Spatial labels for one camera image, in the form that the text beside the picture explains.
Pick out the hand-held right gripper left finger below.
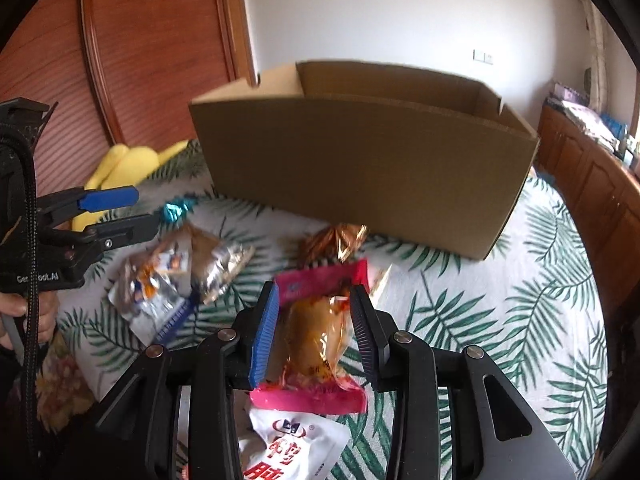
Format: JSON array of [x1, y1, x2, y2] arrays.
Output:
[[95, 281, 281, 480]]

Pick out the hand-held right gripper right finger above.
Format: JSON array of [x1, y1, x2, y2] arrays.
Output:
[[348, 284, 576, 480]]

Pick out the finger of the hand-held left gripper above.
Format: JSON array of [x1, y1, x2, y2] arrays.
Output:
[[42, 214, 160, 262], [37, 185, 140, 227]]

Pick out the pink bread snack packet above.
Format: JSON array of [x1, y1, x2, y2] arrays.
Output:
[[250, 258, 371, 414]]

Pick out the blue shiny snack packet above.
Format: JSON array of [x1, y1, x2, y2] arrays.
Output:
[[161, 199, 196, 225]]

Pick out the silver orange printed snack packet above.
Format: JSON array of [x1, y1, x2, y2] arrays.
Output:
[[107, 237, 201, 348]]

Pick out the clear packet of brown biscuits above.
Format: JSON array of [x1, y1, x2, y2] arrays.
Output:
[[190, 230, 256, 306]]

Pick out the orange crinkly snack packet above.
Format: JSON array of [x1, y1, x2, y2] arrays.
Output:
[[298, 223, 369, 268]]

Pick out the brown cardboard box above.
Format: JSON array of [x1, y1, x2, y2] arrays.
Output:
[[188, 60, 541, 262]]

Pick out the person's left hand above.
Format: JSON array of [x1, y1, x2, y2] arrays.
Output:
[[0, 290, 59, 352]]

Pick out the yellow plush toy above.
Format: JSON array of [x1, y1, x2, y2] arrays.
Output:
[[70, 141, 193, 233]]

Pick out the white red printed snack packet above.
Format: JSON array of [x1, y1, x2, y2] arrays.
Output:
[[237, 406, 351, 480]]

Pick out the leaf print bed sheet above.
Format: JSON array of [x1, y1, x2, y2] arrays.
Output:
[[55, 140, 608, 480]]

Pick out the floral blanket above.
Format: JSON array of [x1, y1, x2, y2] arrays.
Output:
[[34, 330, 97, 436]]

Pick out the wooden wardrobe door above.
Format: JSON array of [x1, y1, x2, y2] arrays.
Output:
[[0, 0, 261, 147]]

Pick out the wooden cabinet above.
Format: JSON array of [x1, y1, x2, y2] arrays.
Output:
[[537, 102, 640, 281]]

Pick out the folded patterned cloth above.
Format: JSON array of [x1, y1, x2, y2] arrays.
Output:
[[560, 99, 621, 153]]

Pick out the purple box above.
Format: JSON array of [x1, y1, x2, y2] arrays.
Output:
[[550, 81, 591, 104]]

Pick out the blue box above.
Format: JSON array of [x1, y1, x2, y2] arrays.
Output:
[[601, 112, 631, 137]]

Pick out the patterned curtain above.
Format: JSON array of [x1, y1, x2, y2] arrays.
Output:
[[582, 5, 610, 111]]

